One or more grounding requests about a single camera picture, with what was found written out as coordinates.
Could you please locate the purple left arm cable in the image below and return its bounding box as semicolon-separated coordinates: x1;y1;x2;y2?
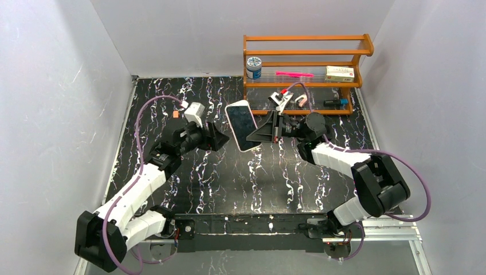
101;95;187;275

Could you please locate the pink phone case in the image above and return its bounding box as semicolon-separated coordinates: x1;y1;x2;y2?
225;100;262;154

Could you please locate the orange wooden shelf rack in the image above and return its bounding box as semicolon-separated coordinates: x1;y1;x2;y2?
243;34;374;116

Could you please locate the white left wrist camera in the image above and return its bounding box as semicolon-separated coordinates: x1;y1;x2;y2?
184;102;205;128

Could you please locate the pink pen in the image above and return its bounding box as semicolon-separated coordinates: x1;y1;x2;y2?
276;71;314;77

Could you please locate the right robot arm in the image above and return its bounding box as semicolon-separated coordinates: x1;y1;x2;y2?
245;111;410;228

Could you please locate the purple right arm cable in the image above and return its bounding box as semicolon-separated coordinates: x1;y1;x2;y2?
283;81;433;261

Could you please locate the pink white clip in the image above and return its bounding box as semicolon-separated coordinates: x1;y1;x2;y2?
295;95;308;108

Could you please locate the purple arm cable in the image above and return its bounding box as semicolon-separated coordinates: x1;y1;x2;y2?
101;95;187;275
283;81;433;261

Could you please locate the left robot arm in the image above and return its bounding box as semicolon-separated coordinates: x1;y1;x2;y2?
74;119;230;272

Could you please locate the aluminium frame rail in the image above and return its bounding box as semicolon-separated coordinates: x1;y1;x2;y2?
355;214;423;243

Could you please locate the white red small box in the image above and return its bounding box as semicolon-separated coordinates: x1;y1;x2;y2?
325;66;355;83

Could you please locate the black blue marker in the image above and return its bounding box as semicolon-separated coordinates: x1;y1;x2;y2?
323;99;348;107

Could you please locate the blue white round jar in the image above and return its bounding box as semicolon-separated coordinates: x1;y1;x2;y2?
245;56;262;79

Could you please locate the black smartphone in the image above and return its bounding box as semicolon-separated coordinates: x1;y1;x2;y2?
227;102;261;151

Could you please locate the black base bar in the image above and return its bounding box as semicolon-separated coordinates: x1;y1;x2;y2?
175;213;330;253

